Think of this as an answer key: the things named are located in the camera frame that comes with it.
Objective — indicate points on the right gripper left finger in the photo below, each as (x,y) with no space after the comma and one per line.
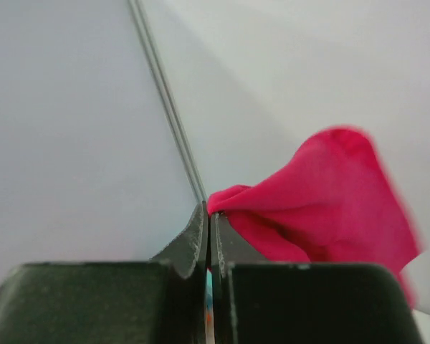
(160,300)

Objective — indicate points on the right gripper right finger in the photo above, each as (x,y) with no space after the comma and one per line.
(257,301)

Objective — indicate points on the crimson t shirt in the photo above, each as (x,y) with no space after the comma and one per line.
(333,202)

